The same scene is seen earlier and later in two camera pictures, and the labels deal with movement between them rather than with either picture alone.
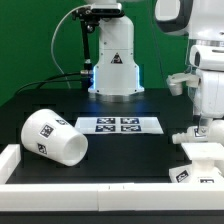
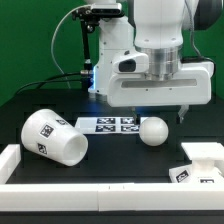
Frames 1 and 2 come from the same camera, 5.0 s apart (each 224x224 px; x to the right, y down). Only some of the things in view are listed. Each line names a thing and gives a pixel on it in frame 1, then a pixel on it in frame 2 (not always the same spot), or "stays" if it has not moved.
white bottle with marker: x=214 y=132 → x=153 y=131
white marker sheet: x=118 y=125 stays
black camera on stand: x=90 y=17 stays
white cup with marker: x=49 y=134 stays
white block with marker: x=202 y=170 stays
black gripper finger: x=202 y=122 → x=182 y=111
